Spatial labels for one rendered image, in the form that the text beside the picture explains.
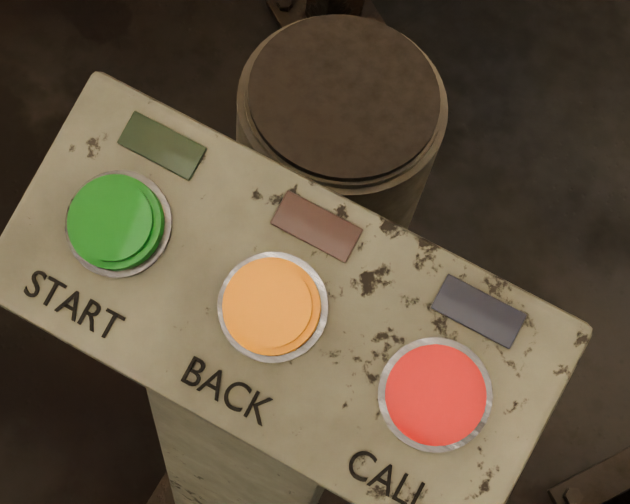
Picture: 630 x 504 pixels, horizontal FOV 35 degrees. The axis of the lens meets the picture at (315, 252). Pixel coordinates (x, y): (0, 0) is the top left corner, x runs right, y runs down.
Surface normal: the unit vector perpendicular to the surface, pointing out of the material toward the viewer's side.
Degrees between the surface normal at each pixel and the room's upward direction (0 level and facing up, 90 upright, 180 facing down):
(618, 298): 0
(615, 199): 0
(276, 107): 0
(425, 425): 20
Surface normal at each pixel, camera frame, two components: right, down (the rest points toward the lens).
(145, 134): -0.08, -0.11
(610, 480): 0.08, -0.41
